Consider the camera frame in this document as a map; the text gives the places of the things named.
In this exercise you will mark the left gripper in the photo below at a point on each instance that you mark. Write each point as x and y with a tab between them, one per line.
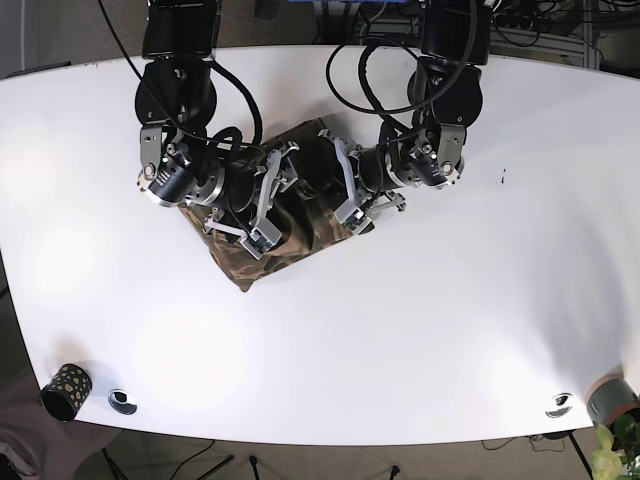
368	186

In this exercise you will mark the left metal table grommet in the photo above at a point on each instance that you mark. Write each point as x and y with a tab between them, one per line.
122	403

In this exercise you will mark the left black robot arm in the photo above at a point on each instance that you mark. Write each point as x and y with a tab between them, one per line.
420	144

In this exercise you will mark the metal table grommet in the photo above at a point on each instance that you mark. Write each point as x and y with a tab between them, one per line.
122	403
560	405

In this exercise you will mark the camouflage T-shirt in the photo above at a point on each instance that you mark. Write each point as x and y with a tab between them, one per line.
308	226

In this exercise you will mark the right metal table grommet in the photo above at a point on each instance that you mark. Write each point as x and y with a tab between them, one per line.
560	405

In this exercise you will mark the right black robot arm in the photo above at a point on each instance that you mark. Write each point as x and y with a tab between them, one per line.
180	163

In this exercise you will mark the black floral cup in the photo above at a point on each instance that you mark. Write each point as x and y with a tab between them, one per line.
64	395

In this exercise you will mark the grey plant pot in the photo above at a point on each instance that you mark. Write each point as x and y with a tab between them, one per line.
609	398

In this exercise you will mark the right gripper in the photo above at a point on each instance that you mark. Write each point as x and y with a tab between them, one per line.
275	174

